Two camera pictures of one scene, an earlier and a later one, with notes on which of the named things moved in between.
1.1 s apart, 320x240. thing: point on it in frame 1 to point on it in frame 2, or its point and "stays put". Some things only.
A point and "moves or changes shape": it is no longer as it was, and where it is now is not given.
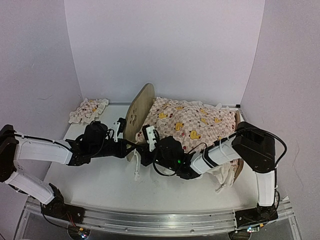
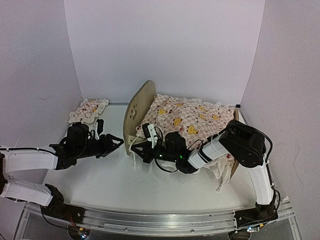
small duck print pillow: (88, 111) stays put
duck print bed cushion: (198, 126) stays put
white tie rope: (222, 187) moves or changes shape
